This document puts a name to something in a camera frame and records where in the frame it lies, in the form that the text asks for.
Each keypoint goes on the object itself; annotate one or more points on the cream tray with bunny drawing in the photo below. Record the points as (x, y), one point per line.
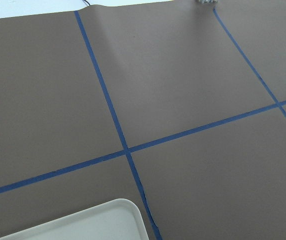
(118, 219)

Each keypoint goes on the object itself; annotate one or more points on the aluminium frame post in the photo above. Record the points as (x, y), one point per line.
(207, 2)

